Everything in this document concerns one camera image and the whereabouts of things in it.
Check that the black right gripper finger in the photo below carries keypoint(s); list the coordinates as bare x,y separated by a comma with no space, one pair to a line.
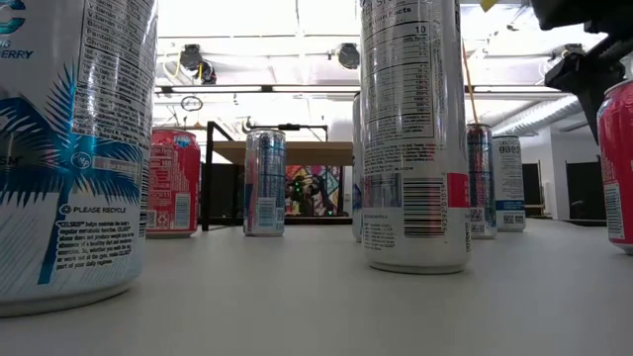
578,74

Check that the red Fanta can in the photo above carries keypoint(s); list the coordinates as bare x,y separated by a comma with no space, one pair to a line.
173,188
618,173

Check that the white Celsius can blue band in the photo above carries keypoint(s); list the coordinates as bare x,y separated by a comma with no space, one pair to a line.
512,183

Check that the silver blue Red Bull can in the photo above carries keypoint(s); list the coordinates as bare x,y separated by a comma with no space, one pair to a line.
483,188
264,188

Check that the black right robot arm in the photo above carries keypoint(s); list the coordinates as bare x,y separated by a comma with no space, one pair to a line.
583,12

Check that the black background robot arm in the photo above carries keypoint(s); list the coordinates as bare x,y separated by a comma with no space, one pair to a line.
301,195

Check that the dark doorway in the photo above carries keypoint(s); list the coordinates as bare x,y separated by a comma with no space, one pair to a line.
583,190
531,188

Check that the white Celsius can red patch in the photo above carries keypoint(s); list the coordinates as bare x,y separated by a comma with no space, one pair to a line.
415,148

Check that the white Celsius can blue print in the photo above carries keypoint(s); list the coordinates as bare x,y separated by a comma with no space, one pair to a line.
356,207

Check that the colourful patterned panel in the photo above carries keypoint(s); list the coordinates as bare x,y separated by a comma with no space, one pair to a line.
329,180

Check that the black partition panel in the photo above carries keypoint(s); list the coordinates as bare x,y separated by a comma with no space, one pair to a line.
225,193

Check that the round black-rimmed hanging disc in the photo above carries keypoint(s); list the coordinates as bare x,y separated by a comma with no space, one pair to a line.
192,103

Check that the white Celsius can blue palm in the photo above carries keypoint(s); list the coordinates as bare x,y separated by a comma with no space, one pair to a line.
74,173

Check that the silver ventilation duct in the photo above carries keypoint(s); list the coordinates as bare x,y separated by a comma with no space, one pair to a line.
539,116

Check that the wood shelf black metal frame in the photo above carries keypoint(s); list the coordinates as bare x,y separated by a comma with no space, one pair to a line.
306,152

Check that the long ceiling light rail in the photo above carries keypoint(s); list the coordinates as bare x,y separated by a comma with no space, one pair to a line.
217,89

